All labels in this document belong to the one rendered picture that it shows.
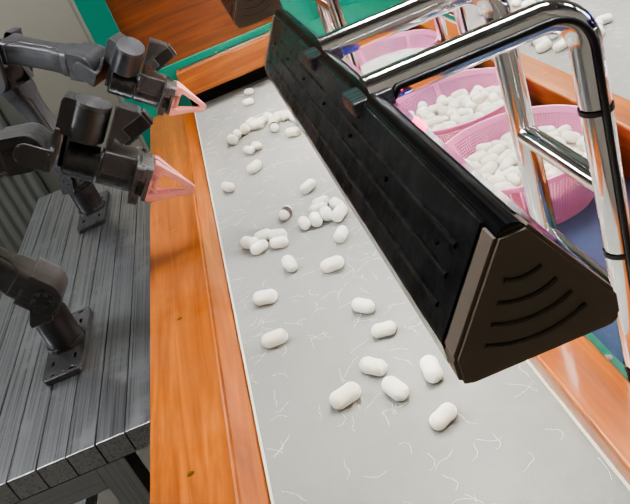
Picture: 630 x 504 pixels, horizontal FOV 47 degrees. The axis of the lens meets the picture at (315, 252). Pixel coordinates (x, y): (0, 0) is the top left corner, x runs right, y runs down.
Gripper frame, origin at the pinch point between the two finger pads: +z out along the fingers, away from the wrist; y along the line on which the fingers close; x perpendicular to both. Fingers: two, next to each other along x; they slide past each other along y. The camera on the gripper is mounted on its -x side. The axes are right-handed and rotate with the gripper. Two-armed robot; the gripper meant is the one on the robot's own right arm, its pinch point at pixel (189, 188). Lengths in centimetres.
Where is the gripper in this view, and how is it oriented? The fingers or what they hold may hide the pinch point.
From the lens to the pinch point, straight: 120.6
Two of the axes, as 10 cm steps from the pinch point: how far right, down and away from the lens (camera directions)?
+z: 9.2, 2.2, 3.2
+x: -3.3, 8.7, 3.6
